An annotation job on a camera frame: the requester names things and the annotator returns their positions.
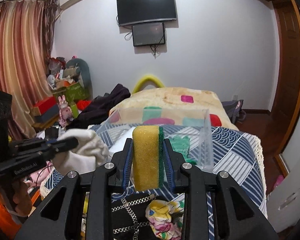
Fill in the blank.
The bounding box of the yellow-haired white doll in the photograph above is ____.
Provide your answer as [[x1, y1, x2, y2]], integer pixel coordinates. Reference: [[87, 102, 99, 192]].
[[52, 129, 110, 176]]

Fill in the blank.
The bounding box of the black chain-pattern hat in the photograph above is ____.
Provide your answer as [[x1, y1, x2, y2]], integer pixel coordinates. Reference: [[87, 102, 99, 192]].
[[111, 193, 170, 239]]

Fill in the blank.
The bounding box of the yellow green sponge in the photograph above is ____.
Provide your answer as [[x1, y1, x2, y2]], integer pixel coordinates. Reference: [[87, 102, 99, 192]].
[[132, 126, 164, 191]]

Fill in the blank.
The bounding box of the floral colourful cloth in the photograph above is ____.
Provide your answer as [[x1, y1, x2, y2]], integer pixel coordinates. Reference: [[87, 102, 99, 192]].
[[146, 200, 184, 239]]

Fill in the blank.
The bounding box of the green knitted cloth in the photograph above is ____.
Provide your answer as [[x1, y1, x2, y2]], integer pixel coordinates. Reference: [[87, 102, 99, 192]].
[[169, 135, 197, 165]]

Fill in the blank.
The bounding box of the left hand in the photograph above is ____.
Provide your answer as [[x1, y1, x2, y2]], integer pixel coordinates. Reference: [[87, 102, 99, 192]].
[[0, 181, 32, 217]]

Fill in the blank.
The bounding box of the pink rabbit plush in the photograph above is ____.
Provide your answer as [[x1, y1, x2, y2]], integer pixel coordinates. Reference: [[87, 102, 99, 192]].
[[58, 95, 72, 127]]

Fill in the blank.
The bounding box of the red box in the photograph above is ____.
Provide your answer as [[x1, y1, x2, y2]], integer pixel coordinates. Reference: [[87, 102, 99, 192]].
[[31, 96, 57, 116]]

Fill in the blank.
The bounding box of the white wardrobe with hearts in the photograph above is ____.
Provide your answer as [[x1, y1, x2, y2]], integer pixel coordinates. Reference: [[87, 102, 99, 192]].
[[266, 29, 300, 233]]

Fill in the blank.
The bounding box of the dark clothes pile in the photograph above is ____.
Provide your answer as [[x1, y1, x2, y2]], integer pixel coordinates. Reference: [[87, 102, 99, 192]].
[[65, 84, 130, 130]]

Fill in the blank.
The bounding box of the green cardboard box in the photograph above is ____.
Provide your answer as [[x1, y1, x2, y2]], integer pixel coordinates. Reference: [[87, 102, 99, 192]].
[[52, 82, 90, 103]]

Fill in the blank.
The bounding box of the blue white patterned tablecloth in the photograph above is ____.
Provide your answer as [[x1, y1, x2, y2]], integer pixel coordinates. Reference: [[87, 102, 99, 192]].
[[39, 123, 268, 240]]

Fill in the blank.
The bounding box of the grey green plush cushion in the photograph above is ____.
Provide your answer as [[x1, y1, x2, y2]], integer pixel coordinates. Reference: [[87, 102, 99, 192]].
[[65, 58, 93, 98]]

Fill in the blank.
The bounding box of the clear plastic storage box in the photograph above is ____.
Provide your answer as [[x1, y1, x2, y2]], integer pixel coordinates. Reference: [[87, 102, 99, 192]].
[[92, 107, 214, 172]]

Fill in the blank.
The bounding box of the beige colourful-squares blanket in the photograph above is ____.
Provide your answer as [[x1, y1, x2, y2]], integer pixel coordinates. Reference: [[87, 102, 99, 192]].
[[109, 87, 238, 131]]

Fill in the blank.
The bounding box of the grey backpack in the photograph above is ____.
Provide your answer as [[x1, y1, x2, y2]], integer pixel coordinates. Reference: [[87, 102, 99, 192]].
[[222, 100, 247, 124]]

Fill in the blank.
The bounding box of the yellow foam arch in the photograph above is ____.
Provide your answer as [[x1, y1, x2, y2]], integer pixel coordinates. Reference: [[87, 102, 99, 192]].
[[132, 74, 165, 94]]

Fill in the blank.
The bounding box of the striped brown curtain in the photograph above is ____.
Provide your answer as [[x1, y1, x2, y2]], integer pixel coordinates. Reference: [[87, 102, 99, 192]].
[[0, 0, 52, 140]]

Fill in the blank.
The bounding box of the brown wooden door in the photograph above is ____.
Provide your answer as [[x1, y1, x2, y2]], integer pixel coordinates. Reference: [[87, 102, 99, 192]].
[[264, 0, 300, 155]]

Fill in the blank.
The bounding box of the small wall monitor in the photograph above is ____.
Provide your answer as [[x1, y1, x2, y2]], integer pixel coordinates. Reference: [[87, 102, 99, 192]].
[[132, 22, 166, 47]]

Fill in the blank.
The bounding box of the large black wall television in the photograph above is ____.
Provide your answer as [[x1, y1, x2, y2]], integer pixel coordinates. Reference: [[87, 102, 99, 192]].
[[116, 0, 177, 26]]

